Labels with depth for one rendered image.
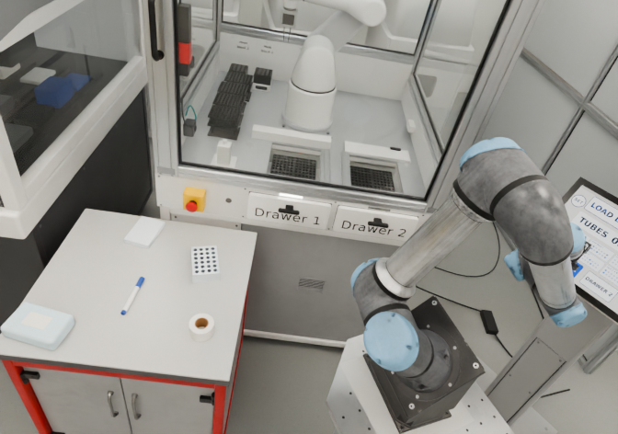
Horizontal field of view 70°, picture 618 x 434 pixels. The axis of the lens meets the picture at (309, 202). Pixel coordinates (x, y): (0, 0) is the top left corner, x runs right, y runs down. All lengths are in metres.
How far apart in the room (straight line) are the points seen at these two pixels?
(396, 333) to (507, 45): 0.82
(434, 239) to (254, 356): 1.40
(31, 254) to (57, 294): 0.32
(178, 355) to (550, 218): 0.97
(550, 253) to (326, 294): 1.20
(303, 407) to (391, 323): 1.15
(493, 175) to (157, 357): 0.96
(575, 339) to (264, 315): 1.22
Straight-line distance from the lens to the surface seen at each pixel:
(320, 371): 2.21
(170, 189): 1.61
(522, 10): 1.34
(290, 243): 1.71
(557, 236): 0.88
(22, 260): 1.85
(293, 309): 2.01
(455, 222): 0.95
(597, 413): 2.74
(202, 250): 1.51
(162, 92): 1.42
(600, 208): 1.65
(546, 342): 1.89
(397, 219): 1.59
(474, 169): 0.92
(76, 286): 1.51
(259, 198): 1.53
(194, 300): 1.43
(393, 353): 1.02
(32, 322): 1.41
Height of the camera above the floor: 1.89
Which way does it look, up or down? 39 degrees down
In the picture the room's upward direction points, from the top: 12 degrees clockwise
